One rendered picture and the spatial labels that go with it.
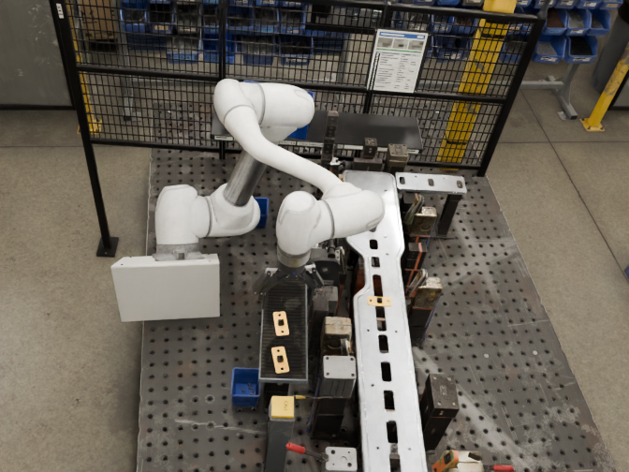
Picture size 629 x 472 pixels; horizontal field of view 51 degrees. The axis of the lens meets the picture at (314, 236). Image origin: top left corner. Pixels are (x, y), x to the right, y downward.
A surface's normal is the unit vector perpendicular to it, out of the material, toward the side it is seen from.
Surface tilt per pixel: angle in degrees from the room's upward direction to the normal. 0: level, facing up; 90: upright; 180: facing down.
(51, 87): 88
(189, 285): 90
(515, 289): 0
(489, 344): 0
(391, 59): 90
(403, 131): 0
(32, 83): 88
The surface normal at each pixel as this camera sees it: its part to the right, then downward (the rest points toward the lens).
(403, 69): 0.01, 0.74
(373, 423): 0.11, -0.67
